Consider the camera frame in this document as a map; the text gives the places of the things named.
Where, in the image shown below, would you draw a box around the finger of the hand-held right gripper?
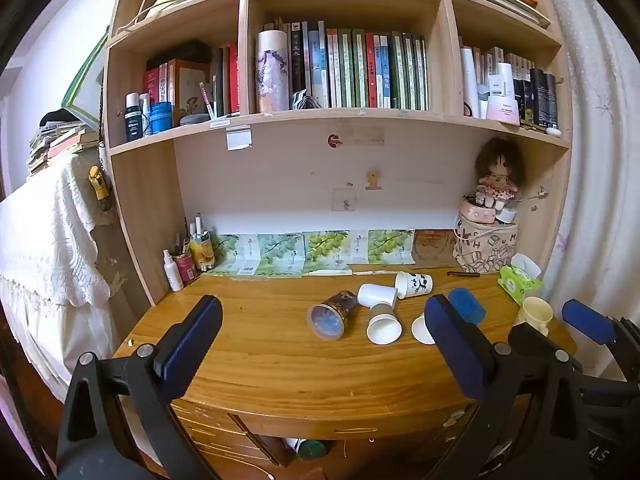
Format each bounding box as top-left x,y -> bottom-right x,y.
561,298 -> 640,361

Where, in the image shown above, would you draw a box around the yellow print container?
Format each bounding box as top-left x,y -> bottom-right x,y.
189,231 -> 216,271

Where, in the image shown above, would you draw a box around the red pen holder can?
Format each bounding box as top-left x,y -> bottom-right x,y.
172,252 -> 199,284

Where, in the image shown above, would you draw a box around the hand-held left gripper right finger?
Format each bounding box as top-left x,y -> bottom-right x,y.
423,293 -> 592,480

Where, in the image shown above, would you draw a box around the brown printed card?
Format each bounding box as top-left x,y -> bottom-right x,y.
412,228 -> 459,270

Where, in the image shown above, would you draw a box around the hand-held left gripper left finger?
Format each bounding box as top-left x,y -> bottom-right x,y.
56,295 -> 223,480

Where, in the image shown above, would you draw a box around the letter print fabric bag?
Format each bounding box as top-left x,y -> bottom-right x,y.
452,209 -> 519,274

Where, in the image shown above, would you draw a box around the row of black boxes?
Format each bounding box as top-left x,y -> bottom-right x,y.
512,66 -> 559,129

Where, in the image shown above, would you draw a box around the plain white cup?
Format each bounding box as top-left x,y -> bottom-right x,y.
357,283 -> 399,310

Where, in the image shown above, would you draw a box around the beige paper cup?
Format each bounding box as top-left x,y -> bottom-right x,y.
366,302 -> 403,346

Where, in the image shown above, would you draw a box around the stack of old books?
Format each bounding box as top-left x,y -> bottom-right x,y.
26,109 -> 102,177

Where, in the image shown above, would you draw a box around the white floral tube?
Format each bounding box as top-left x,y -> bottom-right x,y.
254,29 -> 291,114

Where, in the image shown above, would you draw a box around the blue jar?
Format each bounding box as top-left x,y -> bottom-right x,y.
149,102 -> 174,135

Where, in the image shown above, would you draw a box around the slim white bottle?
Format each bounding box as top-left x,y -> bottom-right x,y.
138,93 -> 153,137

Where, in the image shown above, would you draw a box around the pink round box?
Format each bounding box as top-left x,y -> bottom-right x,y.
459,195 -> 497,224

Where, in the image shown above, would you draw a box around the wooden bookshelf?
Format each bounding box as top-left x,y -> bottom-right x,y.
98,0 -> 575,311

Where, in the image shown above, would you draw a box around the yellow hanging toy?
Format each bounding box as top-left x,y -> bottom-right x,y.
87,164 -> 112,212

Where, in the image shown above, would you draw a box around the white lace cloth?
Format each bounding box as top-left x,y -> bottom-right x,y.
0,159 -> 115,307

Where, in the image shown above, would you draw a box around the white dotted curtain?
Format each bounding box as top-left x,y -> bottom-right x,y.
537,0 -> 640,376

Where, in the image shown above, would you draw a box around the white panda print cup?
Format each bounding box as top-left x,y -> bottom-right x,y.
394,271 -> 434,300

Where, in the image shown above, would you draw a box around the green framed board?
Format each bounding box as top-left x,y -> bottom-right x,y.
61,34 -> 109,122

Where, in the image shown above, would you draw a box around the dark bottle white cap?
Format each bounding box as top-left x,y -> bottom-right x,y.
123,92 -> 144,142

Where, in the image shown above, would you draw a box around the wooden desk drawers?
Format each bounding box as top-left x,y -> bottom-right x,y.
167,397 -> 481,480

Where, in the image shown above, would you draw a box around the row of white boxes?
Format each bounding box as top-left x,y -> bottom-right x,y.
459,46 -> 531,120

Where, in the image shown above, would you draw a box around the small white paper cup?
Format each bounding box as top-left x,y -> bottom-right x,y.
411,312 -> 439,346

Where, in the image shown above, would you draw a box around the cream yellow mug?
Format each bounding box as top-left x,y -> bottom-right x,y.
516,296 -> 555,337

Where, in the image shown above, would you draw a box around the grey face mask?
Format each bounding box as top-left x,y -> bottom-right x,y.
291,88 -> 324,110

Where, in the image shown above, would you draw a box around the green leaf print folded booklet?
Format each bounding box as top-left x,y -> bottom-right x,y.
206,229 -> 416,279

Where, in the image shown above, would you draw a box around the brown haired rag doll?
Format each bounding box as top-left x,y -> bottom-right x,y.
473,137 -> 526,211

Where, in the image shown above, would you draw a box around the green tissue pack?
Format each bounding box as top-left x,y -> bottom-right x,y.
497,253 -> 545,306

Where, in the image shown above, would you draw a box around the green bottle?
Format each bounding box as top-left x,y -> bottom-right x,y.
284,437 -> 329,459

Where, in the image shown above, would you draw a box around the cream cloth bag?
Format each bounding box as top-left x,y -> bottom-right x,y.
134,0 -> 187,22

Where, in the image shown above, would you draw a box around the white spray bottle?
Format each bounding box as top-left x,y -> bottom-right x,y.
162,248 -> 185,292

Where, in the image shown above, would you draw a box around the row of upright books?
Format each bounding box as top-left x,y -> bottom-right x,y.
289,20 -> 430,111

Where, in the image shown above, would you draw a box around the red books and box set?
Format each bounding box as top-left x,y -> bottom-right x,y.
142,42 -> 241,117

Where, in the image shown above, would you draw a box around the dark patterned paper cup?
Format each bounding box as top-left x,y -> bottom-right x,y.
306,289 -> 360,342

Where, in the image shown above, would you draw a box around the blue plastic cup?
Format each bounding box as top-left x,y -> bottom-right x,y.
448,287 -> 487,326

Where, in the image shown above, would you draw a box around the white taped label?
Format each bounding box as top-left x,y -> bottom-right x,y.
225,127 -> 253,152

